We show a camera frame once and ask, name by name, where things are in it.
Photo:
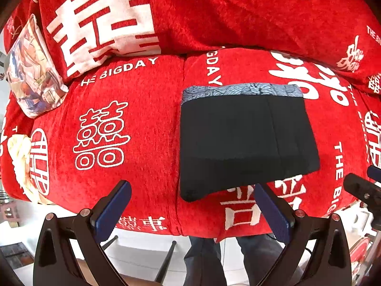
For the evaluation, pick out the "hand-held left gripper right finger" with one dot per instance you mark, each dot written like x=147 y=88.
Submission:
x=272 y=211

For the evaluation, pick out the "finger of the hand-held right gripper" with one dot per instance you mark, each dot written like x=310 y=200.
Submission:
x=357 y=186
x=374 y=172

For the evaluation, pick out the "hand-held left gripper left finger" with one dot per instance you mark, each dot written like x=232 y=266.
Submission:
x=114 y=205

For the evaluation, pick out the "black pants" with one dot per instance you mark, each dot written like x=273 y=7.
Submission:
x=238 y=143

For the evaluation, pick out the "black sofa leg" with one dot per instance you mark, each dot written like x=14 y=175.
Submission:
x=166 y=262
x=110 y=241

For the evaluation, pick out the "red white round item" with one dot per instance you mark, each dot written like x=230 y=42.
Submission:
x=360 y=248

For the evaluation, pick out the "person's legs in jeans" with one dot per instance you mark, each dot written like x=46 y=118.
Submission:
x=202 y=262

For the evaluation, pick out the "red printed sofa cover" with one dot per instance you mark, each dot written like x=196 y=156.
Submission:
x=148 y=125

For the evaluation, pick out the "brown wooden rack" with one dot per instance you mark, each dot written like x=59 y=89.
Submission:
x=9 y=213

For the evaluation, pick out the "cream cloth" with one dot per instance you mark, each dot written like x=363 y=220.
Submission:
x=19 y=155

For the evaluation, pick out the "dark low shelf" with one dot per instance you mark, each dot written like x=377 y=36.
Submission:
x=15 y=253

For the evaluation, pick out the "printed pillow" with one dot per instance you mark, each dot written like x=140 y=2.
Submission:
x=32 y=74

